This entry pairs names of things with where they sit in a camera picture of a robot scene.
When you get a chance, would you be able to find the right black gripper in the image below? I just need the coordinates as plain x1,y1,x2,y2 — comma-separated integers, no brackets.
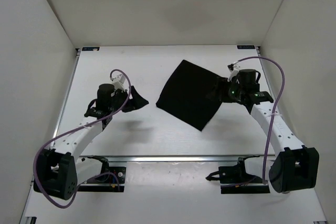
206,78,244,104

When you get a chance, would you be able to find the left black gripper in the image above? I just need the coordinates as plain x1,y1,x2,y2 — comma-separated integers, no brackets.
111,84,150,112

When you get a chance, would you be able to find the black skirt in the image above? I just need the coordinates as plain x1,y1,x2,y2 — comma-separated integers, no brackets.
156,60,222,131

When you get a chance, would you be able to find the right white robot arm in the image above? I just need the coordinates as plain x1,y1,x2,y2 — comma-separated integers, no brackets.
206,68,319,193

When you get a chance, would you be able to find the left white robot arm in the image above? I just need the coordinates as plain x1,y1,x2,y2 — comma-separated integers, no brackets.
34,83,149,200

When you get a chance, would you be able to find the right blue corner label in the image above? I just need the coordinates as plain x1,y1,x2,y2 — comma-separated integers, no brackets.
237,45,256,50

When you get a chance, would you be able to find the blue corner label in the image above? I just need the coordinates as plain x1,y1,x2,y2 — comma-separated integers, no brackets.
237,45,256,50
81,47,100,51

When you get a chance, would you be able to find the left blue corner label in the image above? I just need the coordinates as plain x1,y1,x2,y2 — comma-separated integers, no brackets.
81,47,100,51

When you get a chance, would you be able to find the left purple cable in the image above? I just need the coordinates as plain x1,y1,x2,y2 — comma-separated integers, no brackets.
33,69,131,209

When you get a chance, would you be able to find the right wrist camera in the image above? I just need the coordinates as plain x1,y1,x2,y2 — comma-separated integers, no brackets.
227,61,240,82

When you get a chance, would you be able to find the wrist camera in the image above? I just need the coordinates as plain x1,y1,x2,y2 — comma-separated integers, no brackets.
227,61,240,82
110,74,126,90

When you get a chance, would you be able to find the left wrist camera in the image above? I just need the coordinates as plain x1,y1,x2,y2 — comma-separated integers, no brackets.
110,74,126,90

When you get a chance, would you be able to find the aluminium front rail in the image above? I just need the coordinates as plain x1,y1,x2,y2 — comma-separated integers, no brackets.
78,155,266,163

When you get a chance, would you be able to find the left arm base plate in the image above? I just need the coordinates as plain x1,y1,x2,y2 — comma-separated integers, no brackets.
78,161,127,193

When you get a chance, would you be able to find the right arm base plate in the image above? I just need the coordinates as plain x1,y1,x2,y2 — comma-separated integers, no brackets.
205,155,270,194

